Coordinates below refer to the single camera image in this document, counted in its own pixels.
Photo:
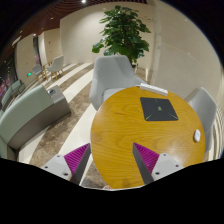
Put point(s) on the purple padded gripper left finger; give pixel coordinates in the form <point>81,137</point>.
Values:
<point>71,166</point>

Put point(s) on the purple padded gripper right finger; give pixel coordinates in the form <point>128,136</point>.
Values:
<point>154,166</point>

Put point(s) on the white computer mouse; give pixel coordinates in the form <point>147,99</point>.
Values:
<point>197,135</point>

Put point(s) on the black square mouse pad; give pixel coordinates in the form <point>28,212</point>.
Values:
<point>158,109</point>

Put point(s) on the round wooden table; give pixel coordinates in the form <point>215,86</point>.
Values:
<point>119,124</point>

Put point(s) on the green and grey sofa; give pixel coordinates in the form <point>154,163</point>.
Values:
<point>29,115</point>

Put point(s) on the white power strip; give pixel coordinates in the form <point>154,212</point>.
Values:
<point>153,89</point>

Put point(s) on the grey armchair right of table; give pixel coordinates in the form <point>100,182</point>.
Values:
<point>205,107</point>

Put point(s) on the grey armchair behind table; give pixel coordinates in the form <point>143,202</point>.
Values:
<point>111,74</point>

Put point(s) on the large green potted plant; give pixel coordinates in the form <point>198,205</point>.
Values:
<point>122,34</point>

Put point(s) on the white chair near wall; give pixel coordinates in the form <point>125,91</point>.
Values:
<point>56,65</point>

